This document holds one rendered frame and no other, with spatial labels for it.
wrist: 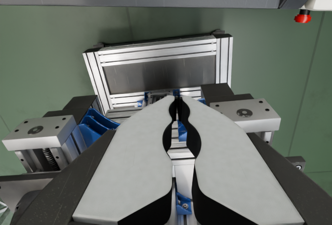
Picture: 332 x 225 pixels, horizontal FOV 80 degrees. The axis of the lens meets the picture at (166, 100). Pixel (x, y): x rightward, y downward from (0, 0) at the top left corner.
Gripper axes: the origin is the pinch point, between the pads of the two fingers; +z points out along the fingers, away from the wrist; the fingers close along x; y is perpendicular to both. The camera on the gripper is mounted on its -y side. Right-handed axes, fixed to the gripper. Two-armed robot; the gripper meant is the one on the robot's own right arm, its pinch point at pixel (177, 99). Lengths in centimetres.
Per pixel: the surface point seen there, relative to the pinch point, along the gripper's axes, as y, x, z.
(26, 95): 67, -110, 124
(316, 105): 71, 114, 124
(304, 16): 0, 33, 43
